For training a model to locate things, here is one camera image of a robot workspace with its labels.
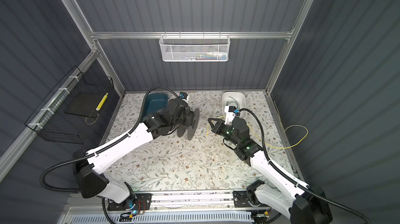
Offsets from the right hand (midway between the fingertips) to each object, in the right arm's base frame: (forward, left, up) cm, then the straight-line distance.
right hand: (209, 121), depth 74 cm
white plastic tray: (+35, -21, -24) cm, 47 cm away
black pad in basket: (+7, +62, +6) cm, 62 cm away
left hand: (+5, +10, +1) cm, 11 cm away
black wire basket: (0, +66, +6) cm, 66 cm away
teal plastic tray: (+33, +41, -23) cm, 57 cm away
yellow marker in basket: (+9, +55, +5) cm, 56 cm away
